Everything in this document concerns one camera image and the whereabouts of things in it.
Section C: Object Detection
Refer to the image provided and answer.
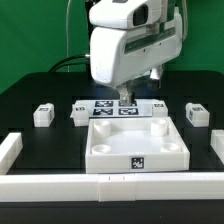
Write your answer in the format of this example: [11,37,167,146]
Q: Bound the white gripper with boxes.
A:
[90,17,182,106]

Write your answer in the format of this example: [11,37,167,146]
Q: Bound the white marker sheet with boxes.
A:
[70,99,165,118]

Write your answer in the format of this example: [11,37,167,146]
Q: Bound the white U-shaped fence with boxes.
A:
[0,133,224,202]

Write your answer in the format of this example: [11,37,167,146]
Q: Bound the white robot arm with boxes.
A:
[89,0,188,105]

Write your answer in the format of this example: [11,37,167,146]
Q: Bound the black cables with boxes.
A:
[48,53,93,73]

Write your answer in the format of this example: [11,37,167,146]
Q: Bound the grey thin cable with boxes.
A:
[65,0,73,73]

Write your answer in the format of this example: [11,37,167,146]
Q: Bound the white square tabletop tray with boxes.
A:
[85,117,190,173]

